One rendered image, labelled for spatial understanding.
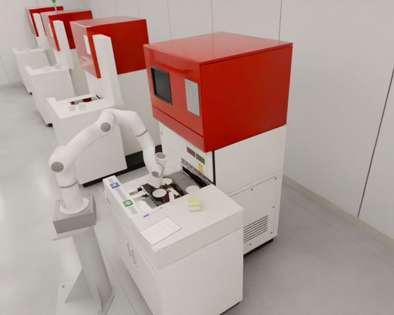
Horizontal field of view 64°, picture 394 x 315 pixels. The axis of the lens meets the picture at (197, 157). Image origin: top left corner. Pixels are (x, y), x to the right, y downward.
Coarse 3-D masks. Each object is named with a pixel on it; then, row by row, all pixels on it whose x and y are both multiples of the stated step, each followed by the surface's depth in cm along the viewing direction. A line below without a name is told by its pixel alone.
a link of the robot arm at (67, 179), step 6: (54, 150) 202; (60, 150) 200; (72, 168) 208; (60, 174) 205; (66, 174) 204; (72, 174) 206; (60, 180) 202; (66, 180) 203; (72, 180) 205; (60, 186) 205; (66, 186) 204
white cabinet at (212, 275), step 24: (120, 216) 224; (120, 240) 257; (216, 240) 197; (240, 240) 210; (144, 264) 202; (168, 264) 183; (192, 264) 193; (216, 264) 207; (240, 264) 222; (144, 288) 230; (168, 288) 190; (192, 288) 203; (216, 288) 217; (240, 288) 234; (168, 312) 199; (192, 312) 213; (216, 312) 230
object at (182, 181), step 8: (168, 176) 248; (176, 176) 248; (184, 176) 247; (144, 184) 240; (168, 184) 238; (176, 184) 238; (184, 184) 237; (192, 184) 236; (152, 192) 231; (168, 192) 229; (184, 192) 228; (160, 200) 222; (168, 200) 222
